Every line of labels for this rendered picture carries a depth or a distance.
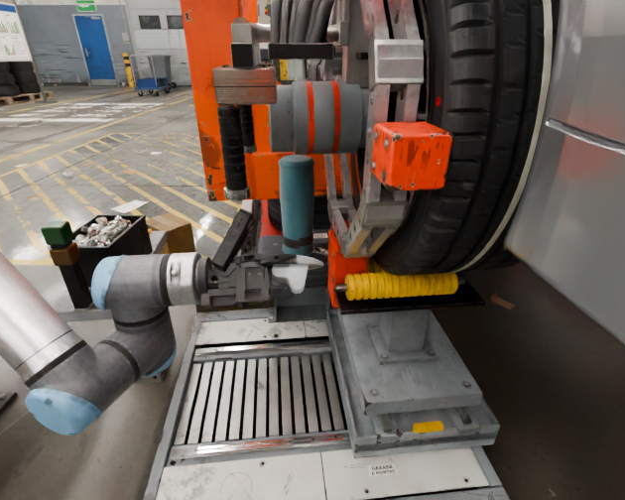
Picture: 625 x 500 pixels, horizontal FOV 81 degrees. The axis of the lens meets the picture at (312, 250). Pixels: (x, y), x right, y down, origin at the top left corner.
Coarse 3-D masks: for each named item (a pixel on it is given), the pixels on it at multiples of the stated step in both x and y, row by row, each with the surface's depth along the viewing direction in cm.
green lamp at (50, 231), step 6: (54, 222) 75; (60, 222) 75; (66, 222) 76; (42, 228) 73; (48, 228) 73; (54, 228) 73; (60, 228) 73; (66, 228) 76; (48, 234) 74; (54, 234) 74; (60, 234) 74; (66, 234) 75; (72, 234) 78; (48, 240) 74; (54, 240) 74; (60, 240) 74; (66, 240) 75
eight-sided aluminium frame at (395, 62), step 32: (384, 32) 48; (416, 32) 48; (384, 64) 47; (416, 64) 47; (384, 96) 48; (416, 96) 49; (384, 192) 57; (352, 224) 68; (384, 224) 59; (352, 256) 77
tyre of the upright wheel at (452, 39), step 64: (448, 0) 45; (512, 0) 44; (448, 64) 45; (512, 64) 44; (448, 128) 47; (512, 128) 46; (448, 192) 50; (512, 192) 51; (384, 256) 77; (448, 256) 61; (512, 256) 64
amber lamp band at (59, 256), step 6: (72, 246) 77; (54, 252) 75; (60, 252) 76; (66, 252) 76; (72, 252) 77; (78, 252) 80; (54, 258) 76; (60, 258) 76; (66, 258) 76; (72, 258) 77; (78, 258) 79; (54, 264) 77; (60, 264) 77; (66, 264) 77; (72, 264) 77
